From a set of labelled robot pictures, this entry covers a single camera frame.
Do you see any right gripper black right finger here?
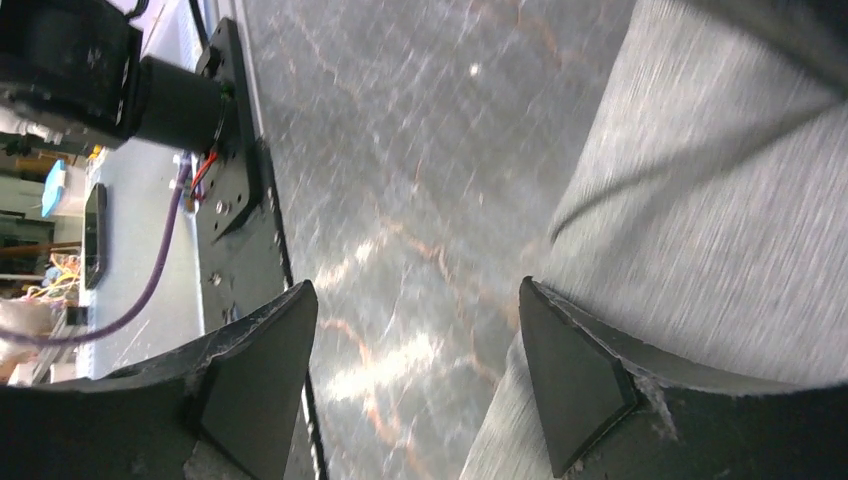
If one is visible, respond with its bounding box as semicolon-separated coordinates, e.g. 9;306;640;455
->
519;277;847;479

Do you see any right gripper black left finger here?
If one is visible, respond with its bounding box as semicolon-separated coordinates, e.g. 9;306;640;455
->
1;281;318;479

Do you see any grey cloth napkin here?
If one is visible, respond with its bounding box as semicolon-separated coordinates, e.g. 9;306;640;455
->
462;0;847;479

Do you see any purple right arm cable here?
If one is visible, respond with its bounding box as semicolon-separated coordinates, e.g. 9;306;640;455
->
0;155;197;349

